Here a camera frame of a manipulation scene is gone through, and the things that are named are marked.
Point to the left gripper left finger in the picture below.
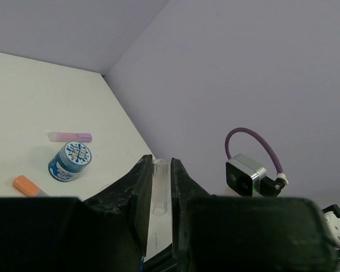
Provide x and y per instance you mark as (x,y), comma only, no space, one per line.
(130,196)

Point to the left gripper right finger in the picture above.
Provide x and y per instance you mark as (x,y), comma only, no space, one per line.
(191,224)

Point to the clear plastic pen cap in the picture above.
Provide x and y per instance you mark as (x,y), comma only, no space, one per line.
(160,186)

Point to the blue pen refill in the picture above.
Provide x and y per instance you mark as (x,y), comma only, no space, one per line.
(142,263)

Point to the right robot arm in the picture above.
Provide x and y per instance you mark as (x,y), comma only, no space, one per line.
(332,218)

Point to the blue paint jar right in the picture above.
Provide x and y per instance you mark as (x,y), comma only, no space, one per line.
(70,161)

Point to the pink highlighter marker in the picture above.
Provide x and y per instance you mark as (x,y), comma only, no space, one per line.
(68,137)

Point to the orange highlighter marker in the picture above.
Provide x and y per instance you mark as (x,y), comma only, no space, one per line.
(27,187)

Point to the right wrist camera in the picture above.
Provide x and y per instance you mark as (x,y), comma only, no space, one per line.
(244,175)

